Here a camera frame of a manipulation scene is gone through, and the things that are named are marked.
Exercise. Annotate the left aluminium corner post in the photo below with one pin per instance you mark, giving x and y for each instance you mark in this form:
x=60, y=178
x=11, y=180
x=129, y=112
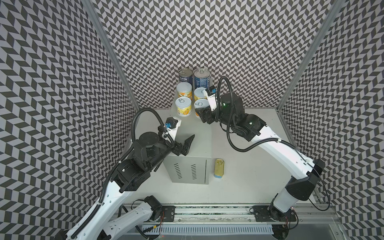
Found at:
x=94, y=18

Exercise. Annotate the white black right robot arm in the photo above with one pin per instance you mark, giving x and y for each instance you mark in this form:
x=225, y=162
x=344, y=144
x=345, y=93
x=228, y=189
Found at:
x=246, y=132

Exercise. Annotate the grey metal cabinet box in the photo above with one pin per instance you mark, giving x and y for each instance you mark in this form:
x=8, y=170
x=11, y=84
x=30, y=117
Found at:
x=195, y=167

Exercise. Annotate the blue label tin can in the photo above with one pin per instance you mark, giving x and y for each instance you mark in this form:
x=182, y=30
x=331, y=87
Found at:
x=202, y=78

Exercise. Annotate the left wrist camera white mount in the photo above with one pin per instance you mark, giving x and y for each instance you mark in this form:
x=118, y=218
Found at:
x=170, y=127

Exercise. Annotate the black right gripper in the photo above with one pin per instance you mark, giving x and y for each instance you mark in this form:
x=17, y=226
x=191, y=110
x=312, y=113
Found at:
x=211, y=114

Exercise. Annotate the aluminium corner post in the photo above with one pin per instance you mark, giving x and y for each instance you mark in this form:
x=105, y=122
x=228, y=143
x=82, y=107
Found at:
x=321, y=34
x=94, y=18

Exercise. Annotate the right aluminium corner post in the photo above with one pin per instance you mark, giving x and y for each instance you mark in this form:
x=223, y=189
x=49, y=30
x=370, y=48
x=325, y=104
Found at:
x=321, y=34

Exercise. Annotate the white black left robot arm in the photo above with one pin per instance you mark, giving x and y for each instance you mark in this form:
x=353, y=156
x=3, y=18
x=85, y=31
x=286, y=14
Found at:
x=144, y=156

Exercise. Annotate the white lid can front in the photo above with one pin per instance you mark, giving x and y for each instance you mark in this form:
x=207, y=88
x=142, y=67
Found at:
x=200, y=104

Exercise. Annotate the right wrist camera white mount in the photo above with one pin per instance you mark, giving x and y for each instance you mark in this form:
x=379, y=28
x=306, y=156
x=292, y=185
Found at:
x=211, y=95

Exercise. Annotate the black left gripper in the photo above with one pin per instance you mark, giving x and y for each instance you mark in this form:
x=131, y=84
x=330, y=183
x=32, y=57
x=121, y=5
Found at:
x=177, y=150

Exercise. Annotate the white lid can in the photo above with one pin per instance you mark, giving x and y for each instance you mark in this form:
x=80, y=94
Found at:
x=184, y=89
x=200, y=104
x=199, y=93
x=184, y=106

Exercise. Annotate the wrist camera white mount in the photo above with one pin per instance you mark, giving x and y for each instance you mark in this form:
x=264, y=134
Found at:
x=211, y=95
x=170, y=127

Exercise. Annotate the gold rectangular sardine tin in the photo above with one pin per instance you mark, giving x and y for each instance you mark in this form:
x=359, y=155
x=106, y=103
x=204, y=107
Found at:
x=219, y=168

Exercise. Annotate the tomato can dark label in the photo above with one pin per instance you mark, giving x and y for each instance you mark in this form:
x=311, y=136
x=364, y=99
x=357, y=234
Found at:
x=186, y=75

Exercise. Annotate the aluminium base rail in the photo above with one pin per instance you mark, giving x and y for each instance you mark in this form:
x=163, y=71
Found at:
x=191, y=221

